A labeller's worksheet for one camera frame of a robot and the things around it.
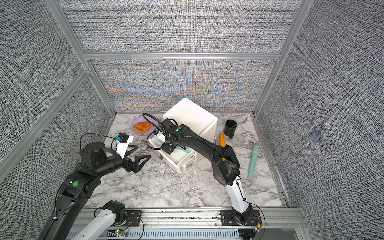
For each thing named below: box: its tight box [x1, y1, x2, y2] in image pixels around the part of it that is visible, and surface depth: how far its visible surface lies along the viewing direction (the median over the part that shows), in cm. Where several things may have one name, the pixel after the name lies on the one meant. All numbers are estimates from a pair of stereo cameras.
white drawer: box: [148, 135, 195, 173], surface depth 82 cm
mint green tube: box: [247, 144, 261, 179], surface depth 96 cm
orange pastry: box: [133, 121, 154, 134], surface depth 109 cm
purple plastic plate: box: [131, 115, 159, 136], surface depth 109 cm
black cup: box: [223, 119, 238, 139], surface depth 103 cm
